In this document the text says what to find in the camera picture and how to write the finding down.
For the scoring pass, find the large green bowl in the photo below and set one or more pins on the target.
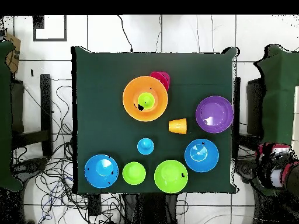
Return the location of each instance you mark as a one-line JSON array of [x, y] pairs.
[[171, 176]]

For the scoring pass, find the orange plastic cup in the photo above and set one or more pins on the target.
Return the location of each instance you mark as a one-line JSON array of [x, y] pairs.
[[178, 126]]

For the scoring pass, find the black metal frame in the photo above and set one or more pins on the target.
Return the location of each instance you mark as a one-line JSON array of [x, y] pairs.
[[46, 105]]

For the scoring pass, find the dark green tablecloth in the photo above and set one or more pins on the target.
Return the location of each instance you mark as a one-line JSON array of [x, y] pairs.
[[105, 81]]

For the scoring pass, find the black floor frame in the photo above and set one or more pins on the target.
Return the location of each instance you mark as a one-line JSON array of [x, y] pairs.
[[38, 23]]

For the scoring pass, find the dark grey stand foot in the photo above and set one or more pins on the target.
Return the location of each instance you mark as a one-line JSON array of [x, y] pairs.
[[245, 169], [30, 166]]

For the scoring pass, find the purple shallow bowl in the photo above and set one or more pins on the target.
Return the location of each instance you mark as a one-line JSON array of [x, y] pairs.
[[215, 114]]

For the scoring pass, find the blue plastic bowl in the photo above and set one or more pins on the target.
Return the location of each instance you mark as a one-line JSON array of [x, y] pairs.
[[201, 155], [101, 171]]

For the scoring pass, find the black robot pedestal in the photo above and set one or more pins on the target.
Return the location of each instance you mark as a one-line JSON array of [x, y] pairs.
[[154, 210]]

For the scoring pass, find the blue plastic cup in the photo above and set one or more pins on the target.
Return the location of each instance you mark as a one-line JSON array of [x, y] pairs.
[[145, 146]]

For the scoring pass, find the small green bowl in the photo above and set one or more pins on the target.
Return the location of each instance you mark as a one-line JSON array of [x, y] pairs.
[[134, 173]]

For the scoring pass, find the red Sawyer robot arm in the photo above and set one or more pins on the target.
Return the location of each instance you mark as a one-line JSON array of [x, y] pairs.
[[293, 168]]

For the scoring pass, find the green plastic cup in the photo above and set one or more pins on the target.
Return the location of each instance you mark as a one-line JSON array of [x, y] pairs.
[[146, 100]]

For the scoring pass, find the small pink-red bowl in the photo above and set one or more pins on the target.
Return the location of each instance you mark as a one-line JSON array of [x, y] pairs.
[[162, 78]]

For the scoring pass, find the large yellow-orange bowl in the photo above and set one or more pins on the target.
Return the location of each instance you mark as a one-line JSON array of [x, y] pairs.
[[130, 102]]

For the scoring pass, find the cardboard box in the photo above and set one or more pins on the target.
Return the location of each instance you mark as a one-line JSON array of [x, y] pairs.
[[14, 46]]

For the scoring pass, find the green cloth side table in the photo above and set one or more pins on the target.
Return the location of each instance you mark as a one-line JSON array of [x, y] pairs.
[[4, 116], [278, 105]]

